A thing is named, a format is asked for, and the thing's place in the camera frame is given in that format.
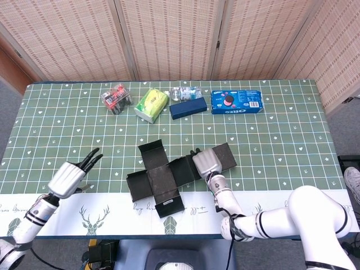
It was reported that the pack of batteries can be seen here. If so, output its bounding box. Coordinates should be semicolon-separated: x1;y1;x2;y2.
101;82;133;115

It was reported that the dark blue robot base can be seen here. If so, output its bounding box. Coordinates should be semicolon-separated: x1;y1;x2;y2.
143;238;237;270

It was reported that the bamboo folding screen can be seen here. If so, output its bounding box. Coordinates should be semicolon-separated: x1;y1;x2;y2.
0;0;360;115

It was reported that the blue Oreo cookie box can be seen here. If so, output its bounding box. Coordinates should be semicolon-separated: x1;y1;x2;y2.
210;89;265;115

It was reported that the clear plastic bottle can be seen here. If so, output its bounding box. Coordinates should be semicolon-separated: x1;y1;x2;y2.
169;86;203;102

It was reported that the black paper box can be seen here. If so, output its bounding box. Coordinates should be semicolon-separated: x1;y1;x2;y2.
125;139;237;219

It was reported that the black device with cables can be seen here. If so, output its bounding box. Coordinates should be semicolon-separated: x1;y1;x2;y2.
81;238;119;270

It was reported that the dark blue rectangular box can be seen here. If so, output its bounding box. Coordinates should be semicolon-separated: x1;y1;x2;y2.
169;97;208;121

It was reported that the green tissue pack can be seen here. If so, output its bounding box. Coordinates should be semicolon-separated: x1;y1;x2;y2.
134;87;170;124

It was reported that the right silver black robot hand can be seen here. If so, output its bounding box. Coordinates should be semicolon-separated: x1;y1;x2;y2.
188;147;223;178

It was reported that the white sneaker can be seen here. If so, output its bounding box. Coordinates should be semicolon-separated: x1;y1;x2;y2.
343;166;360;202

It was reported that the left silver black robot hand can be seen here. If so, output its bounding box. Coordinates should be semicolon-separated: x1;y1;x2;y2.
47;147;104;200

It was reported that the green grid tablecloth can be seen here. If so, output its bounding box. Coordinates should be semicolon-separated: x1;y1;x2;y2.
0;79;352;240

